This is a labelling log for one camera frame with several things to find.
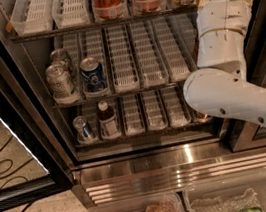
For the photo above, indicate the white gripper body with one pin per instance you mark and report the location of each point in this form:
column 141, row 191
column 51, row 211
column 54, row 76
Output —
column 224, row 13

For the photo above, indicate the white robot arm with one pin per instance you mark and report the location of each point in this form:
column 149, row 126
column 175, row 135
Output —
column 219, row 87

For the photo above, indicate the gold can front bottom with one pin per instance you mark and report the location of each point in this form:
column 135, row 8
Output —
column 201, row 116

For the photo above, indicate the blue pepsi can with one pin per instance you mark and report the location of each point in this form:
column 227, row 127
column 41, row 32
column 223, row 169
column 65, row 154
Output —
column 93, row 74

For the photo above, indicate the silver can rear left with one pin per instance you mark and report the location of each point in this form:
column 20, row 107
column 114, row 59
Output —
column 60, row 55

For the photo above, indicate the silver can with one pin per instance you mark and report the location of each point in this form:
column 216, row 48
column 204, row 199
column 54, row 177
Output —
column 60, row 81
column 60, row 55

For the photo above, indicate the silver can front left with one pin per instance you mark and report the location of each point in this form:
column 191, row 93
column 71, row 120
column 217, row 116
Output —
column 60, row 81

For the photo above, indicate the small redbull can bottom shelf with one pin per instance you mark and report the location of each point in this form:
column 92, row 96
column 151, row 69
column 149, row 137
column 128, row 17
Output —
column 85, row 134

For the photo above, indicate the stainless fridge base grille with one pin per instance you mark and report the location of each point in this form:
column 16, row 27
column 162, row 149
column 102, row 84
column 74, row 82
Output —
column 165, row 169

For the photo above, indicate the open glass fridge door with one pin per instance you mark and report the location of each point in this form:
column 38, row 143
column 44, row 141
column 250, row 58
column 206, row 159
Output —
column 31, row 160

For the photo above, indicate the brown bottle white cap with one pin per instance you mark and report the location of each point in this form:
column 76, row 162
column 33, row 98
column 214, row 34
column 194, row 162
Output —
column 107, row 119

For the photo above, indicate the right clear plastic bin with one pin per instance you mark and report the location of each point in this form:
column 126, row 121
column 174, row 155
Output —
column 227, row 194

